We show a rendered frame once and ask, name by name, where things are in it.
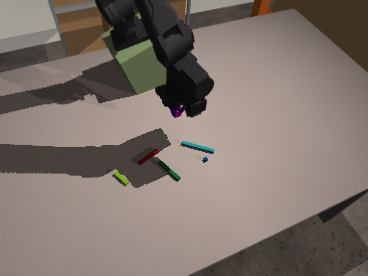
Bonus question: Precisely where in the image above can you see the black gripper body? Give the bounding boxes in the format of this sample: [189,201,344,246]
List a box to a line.
[155,76,183,109]

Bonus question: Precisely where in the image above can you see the lime green rod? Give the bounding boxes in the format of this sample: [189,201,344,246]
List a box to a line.
[114,171,129,185]

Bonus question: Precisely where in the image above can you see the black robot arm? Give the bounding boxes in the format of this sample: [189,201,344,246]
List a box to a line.
[95,0,214,118]

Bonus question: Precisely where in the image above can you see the turquoise rod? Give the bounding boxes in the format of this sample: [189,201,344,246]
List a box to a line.
[182,141,215,154]

